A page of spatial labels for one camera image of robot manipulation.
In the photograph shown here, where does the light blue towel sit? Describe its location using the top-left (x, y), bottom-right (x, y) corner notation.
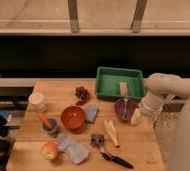
top-left (57, 133), bottom-right (90, 165)

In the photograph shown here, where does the blue sponge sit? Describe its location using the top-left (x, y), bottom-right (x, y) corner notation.
top-left (86, 105), bottom-right (99, 123)

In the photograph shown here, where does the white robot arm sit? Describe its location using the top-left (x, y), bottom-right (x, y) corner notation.
top-left (138, 73), bottom-right (190, 171)

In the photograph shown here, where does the tan block in tray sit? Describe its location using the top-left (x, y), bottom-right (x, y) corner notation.
top-left (119, 82), bottom-right (128, 96)

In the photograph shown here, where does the green plastic tray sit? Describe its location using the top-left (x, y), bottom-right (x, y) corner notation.
top-left (95, 67), bottom-right (145, 101)

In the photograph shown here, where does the small grey metal block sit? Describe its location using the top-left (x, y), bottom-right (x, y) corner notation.
top-left (91, 134), bottom-right (105, 146)

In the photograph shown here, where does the red apple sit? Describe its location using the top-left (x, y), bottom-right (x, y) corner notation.
top-left (41, 141), bottom-right (58, 160)

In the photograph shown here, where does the bunch of dark grapes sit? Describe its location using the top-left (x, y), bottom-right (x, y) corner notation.
top-left (75, 86), bottom-right (90, 106)

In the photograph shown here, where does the red bowl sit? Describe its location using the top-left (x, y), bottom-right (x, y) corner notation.
top-left (61, 106), bottom-right (85, 130)

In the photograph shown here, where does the orange carrot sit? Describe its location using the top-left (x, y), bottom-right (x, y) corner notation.
top-left (38, 113), bottom-right (53, 129)

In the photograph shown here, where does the grey cup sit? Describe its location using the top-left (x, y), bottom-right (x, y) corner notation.
top-left (42, 118), bottom-right (59, 137)

